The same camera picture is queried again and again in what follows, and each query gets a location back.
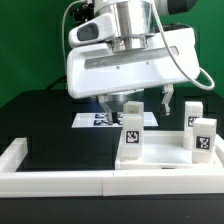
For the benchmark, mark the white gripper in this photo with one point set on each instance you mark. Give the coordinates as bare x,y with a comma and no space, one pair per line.
117,53

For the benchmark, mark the white square table top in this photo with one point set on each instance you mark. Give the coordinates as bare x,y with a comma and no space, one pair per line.
163,150

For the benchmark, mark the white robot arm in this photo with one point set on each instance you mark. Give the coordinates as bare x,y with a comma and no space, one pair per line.
142,8

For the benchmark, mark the white marker sheet with tags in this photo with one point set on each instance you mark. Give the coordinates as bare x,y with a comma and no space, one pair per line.
89,120

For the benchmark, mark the white U-shaped fence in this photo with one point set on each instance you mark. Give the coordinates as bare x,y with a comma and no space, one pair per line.
15,184

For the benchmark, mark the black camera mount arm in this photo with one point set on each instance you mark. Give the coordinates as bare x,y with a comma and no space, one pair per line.
82,13

